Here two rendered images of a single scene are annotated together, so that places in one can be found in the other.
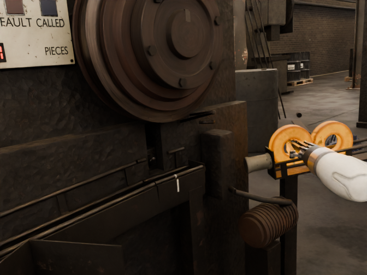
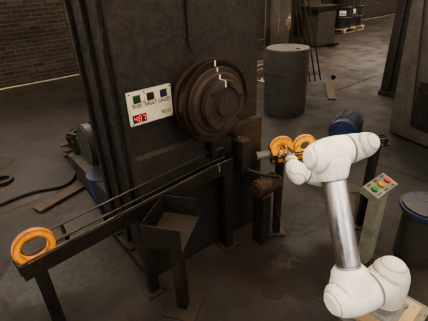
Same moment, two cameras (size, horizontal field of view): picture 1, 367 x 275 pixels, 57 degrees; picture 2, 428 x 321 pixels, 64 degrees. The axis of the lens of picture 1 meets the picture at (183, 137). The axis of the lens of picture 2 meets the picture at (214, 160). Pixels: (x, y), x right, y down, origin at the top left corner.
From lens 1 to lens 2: 114 cm
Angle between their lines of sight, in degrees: 15
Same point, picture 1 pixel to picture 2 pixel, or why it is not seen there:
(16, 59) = (150, 118)
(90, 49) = (183, 116)
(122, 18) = (197, 103)
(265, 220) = (262, 185)
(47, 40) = (162, 107)
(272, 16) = not seen: outside the picture
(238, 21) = not seen: outside the picture
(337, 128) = (307, 139)
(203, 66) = (234, 116)
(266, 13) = not seen: outside the picture
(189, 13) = (227, 97)
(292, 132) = (282, 140)
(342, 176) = (292, 173)
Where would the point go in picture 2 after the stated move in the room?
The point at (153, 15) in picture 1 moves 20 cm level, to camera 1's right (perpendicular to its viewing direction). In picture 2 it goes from (211, 102) to (249, 101)
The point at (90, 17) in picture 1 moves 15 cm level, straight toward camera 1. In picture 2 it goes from (184, 103) to (187, 113)
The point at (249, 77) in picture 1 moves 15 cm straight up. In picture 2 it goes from (284, 56) to (285, 43)
